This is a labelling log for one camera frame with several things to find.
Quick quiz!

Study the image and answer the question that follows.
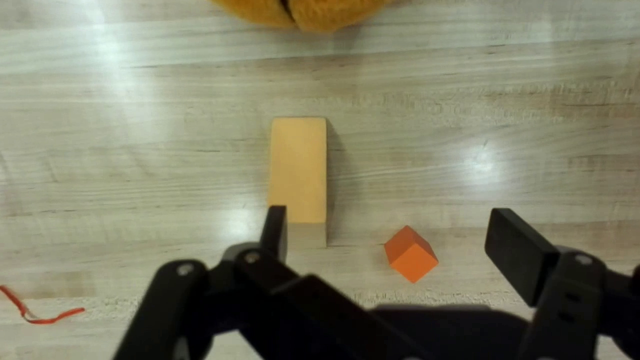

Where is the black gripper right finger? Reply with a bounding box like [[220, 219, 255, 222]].
[[485, 206, 640, 360]]

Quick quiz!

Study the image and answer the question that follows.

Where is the orange pumpkin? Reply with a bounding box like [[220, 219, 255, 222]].
[[212, 0, 392, 34]]

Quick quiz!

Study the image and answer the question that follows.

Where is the orange string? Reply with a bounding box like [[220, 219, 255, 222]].
[[0, 284, 88, 327]]

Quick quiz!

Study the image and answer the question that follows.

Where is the orange triangular wooden block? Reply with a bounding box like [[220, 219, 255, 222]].
[[266, 115, 331, 250]]

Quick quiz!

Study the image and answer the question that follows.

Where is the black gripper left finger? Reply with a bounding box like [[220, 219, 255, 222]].
[[113, 204, 429, 360]]

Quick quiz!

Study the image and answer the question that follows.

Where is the small orange-red block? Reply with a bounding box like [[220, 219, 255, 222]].
[[383, 223, 440, 284]]

